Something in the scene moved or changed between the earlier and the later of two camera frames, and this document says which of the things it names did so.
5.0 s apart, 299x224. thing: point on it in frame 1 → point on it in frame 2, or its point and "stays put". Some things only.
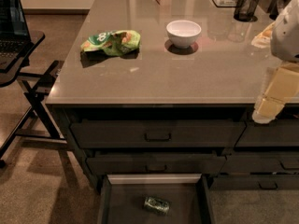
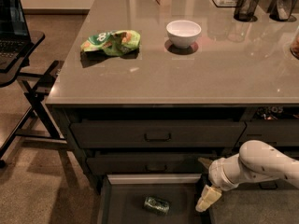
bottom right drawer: x=255 y=183 stays put
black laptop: x=14 y=36 stays put
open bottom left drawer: x=154 y=199 stays put
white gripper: x=287 y=36 → x=217 y=173
